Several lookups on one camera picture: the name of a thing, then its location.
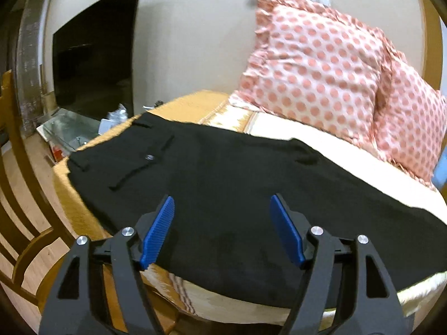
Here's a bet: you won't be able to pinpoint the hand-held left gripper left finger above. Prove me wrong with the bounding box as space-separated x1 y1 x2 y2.
38 195 175 335

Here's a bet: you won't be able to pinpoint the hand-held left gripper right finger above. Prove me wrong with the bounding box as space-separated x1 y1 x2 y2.
270 193 410 335

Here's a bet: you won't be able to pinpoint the black pants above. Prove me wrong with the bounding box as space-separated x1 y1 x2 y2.
67 112 447 308

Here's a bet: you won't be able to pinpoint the glass tv stand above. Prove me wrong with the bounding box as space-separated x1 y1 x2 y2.
37 108 112 161

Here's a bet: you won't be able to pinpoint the wooden chair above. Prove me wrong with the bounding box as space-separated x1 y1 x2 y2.
0 70 75 308

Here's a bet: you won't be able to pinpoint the small pink polka dot pillow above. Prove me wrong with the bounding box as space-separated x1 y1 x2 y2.
373 51 447 191

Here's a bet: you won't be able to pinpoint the large pink polka dot pillow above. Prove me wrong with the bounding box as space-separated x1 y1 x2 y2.
229 0 407 147

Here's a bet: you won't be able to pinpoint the black television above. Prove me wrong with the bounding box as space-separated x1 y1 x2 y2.
52 0 144 121

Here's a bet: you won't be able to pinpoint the grey door frame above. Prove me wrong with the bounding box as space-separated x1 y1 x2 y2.
16 0 54 137

